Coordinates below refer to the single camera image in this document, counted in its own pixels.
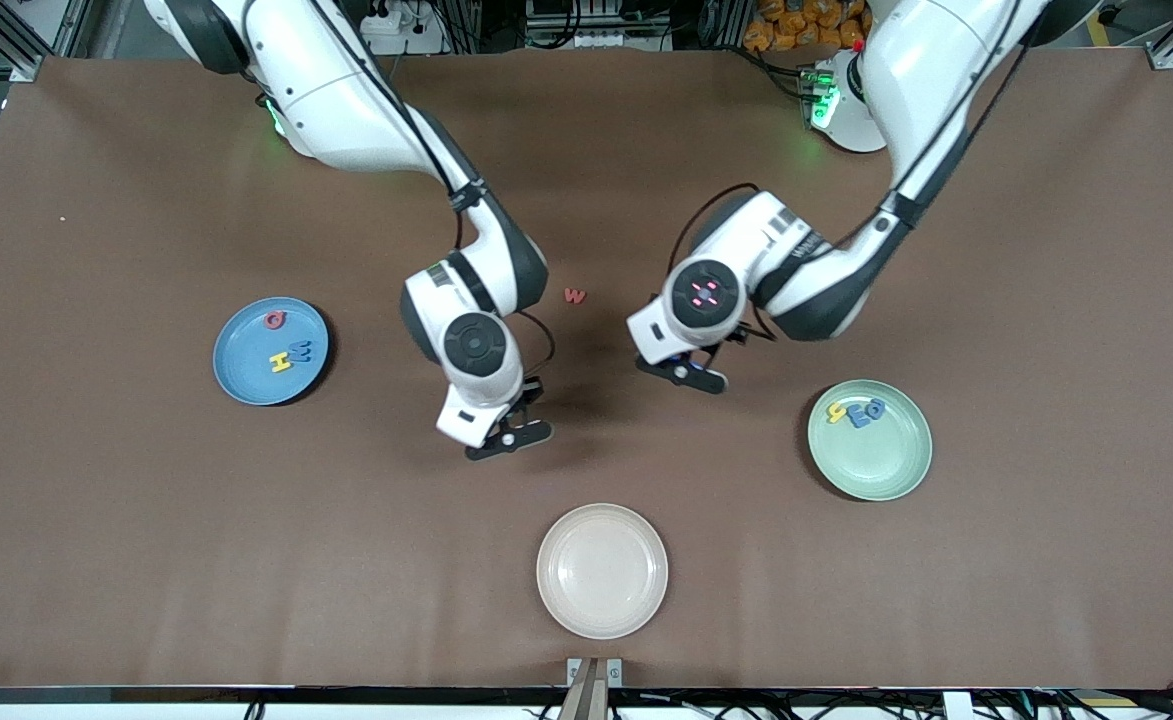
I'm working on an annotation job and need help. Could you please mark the brown table cover mat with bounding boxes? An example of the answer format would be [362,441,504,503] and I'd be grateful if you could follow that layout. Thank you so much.
[0,48,1173,691]

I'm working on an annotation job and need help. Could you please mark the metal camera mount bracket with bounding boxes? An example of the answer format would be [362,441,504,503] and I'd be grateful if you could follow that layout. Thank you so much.
[558,657,624,720]

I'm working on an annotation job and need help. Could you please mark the tangled black floor cables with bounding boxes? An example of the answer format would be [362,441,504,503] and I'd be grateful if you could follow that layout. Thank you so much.
[536,688,1173,720]

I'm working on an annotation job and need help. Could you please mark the green plate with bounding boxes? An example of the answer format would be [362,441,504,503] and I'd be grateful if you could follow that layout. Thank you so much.
[807,379,933,502]

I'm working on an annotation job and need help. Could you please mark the blue plate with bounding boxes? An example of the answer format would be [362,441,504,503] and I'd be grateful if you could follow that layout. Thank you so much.
[212,296,330,407]

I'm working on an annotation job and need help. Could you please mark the beige plate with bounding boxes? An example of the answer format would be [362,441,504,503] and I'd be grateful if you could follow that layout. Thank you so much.
[536,503,669,641]

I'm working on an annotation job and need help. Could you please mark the orange packaged goods pile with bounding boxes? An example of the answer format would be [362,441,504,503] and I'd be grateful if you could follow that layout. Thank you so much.
[743,0,869,53]

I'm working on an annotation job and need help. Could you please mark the white electronics box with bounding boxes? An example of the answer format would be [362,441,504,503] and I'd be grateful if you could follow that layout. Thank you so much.
[524,0,669,51]

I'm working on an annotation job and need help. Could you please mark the white power strip with plugs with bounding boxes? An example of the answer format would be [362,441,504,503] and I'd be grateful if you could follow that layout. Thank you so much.
[361,0,447,56]

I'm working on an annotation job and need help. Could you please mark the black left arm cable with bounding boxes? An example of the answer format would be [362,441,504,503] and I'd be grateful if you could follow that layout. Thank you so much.
[666,0,1047,346]

